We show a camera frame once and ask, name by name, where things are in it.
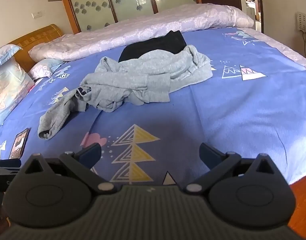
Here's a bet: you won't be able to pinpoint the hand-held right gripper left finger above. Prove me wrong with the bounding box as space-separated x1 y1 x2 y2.
23 142 117 194

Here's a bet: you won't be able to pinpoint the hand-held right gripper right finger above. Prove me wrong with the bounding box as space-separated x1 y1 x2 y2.
185 142 277 194

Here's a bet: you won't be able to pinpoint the grey pants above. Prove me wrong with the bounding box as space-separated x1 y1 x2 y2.
38 44 213 140

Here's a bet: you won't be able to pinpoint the black folded pants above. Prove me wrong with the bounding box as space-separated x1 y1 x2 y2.
118 30 187 63

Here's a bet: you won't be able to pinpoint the black smartphone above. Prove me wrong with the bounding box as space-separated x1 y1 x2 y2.
9 128 30 159

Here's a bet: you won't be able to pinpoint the large floral pillow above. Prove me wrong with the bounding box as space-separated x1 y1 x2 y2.
0 57 35 118

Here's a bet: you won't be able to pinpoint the small pink pillow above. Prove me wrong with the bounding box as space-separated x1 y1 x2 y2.
28 58 66 80

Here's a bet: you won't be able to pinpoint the blue patterned pillow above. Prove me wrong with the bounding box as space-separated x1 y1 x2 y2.
0 44 22 70

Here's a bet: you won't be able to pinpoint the wooden headboard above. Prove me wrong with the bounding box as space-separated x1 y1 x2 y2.
6 24 66 73

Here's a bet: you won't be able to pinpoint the pink floral quilt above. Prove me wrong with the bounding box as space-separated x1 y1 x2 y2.
28 3 255 62

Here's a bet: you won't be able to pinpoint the wooden framed frosted glass doors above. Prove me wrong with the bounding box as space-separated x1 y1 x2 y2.
56 0 202 34

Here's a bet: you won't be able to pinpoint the white wall box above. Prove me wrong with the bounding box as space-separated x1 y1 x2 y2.
296 12 306 34

